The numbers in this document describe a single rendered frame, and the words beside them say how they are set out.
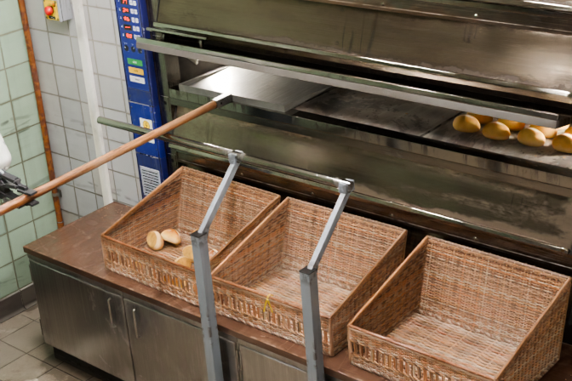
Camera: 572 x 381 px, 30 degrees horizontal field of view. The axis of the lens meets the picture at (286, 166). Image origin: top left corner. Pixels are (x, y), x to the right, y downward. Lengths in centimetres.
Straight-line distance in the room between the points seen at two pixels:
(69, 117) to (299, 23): 155
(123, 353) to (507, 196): 172
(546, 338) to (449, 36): 100
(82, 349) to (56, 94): 119
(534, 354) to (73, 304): 199
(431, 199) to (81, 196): 203
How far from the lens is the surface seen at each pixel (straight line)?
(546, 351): 351
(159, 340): 417
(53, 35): 491
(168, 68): 440
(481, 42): 343
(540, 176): 346
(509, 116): 326
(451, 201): 367
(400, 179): 377
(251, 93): 423
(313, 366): 352
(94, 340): 452
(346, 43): 370
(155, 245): 435
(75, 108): 495
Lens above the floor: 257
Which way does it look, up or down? 23 degrees down
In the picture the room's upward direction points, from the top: 5 degrees counter-clockwise
